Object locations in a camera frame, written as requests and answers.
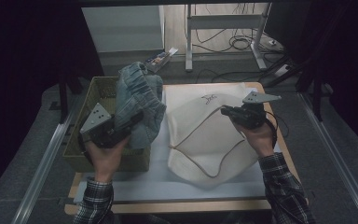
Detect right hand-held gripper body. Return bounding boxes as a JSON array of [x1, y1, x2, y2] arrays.
[[234, 91, 282, 129]]

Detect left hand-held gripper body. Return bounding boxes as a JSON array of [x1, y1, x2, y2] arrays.
[[79, 102, 131, 149]]

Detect blue denim pants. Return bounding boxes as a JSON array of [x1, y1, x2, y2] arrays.
[[115, 61, 168, 151]]

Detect beige drawstring cord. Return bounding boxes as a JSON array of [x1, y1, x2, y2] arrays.
[[168, 105, 247, 179]]

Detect green woven basket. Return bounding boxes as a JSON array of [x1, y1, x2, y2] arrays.
[[62, 76, 152, 173]]

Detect white drawstring bag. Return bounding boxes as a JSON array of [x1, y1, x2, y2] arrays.
[[162, 82, 263, 189]]

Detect person's right hand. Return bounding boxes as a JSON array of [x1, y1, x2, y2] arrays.
[[232, 120, 276, 158]]

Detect person's left hand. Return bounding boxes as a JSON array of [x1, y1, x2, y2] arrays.
[[85, 136, 130, 183]]

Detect black metal stand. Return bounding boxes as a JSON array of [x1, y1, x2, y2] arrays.
[[295, 62, 324, 123], [58, 73, 84, 124]]

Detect white power strip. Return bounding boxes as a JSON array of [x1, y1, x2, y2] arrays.
[[273, 63, 292, 77]]

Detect small colourful cardboard box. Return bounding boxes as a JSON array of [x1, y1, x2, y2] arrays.
[[145, 46, 179, 74]]

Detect white cabinet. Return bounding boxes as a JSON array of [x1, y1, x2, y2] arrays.
[[81, 5, 166, 53]]

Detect person's dark clothing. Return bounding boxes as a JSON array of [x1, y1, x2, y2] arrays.
[[115, 212, 272, 224]]

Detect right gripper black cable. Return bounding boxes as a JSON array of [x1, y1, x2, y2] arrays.
[[263, 110, 280, 149]]

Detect black floor cable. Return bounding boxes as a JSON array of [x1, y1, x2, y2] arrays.
[[195, 67, 272, 84]]

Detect tangled black cables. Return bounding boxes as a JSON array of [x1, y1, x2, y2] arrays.
[[191, 3, 282, 54]]

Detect aluminium floor rail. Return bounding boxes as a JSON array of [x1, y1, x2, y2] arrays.
[[297, 91, 358, 224], [10, 92, 79, 224]]

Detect white metal desk frame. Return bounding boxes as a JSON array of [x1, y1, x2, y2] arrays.
[[185, 3, 273, 73]]

